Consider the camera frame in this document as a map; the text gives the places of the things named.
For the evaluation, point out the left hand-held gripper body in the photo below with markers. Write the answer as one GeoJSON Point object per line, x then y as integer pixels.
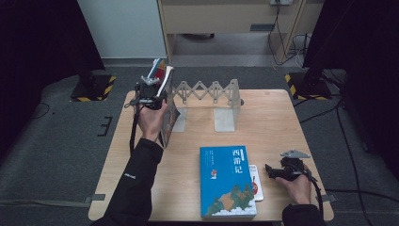
{"type": "Point", "coordinates": [147, 94]}

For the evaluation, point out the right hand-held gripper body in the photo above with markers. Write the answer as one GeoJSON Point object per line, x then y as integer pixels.
{"type": "Point", "coordinates": [291, 168]}

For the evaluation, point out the white caterpillar picture book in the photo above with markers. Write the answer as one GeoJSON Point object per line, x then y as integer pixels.
{"type": "Point", "coordinates": [256, 185]}

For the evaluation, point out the thin colourful book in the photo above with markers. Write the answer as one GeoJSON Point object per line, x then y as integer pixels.
{"type": "Point", "coordinates": [159, 67]}

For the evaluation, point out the dark cover book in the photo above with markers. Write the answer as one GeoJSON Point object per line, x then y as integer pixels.
{"type": "Point", "coordinates": [171, 116]}

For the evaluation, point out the thick blue book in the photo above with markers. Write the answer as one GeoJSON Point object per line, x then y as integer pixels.
{"type": "Point", "coordinates": [226, 185]}

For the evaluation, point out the grey metal expandable book rack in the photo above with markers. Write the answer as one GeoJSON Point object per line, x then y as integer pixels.
{"type": "Point", "coordinates": [224, 94]}

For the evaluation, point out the person's right hand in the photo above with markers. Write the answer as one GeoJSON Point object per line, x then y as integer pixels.
{"type": "Point", "coordinates": [298, 190]}

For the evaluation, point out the person's left hand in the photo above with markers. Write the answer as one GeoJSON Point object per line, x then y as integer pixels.
{"type": "Point", "coordinates": [152, 122]}

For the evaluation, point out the grey tape strip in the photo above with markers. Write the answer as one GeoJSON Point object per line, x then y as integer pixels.
{"type": "Point", "coordinates": [329, 197]}
{"type": "Point", "coordinates": [95, 197]}

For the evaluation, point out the black yellow striped stand base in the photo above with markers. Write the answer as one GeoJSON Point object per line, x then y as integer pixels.
{"type": "Point", "coordinates": [309, 88]}
{"type": "Point", "coordinates": [94, 89]}

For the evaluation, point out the light wooden cabinet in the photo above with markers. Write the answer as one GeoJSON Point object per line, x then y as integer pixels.
{"type": "Point", "coordinates": [219, 17]}

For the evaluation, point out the black curtain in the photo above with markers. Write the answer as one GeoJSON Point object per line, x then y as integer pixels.
{"type": "Point", "coordinates": [37, 47]}
{"type": "Point", "coordinates": [370, 62]}

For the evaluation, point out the white wall socket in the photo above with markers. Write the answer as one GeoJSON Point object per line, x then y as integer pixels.
{"type": "Point", "coordinates": [281, 2]}

